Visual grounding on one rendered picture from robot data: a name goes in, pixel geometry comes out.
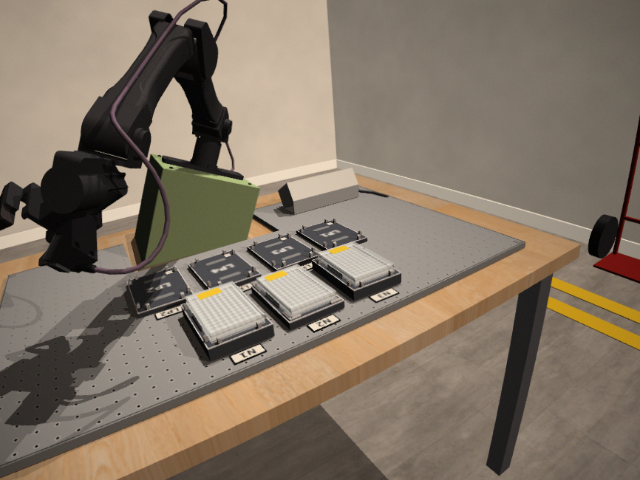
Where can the white control panel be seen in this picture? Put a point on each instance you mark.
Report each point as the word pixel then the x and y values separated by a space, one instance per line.
pixel 319 191

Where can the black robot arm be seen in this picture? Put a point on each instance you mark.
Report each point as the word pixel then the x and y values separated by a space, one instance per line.
pixel 80 180

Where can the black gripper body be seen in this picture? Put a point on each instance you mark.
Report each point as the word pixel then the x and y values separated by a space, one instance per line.
pixel 31 196

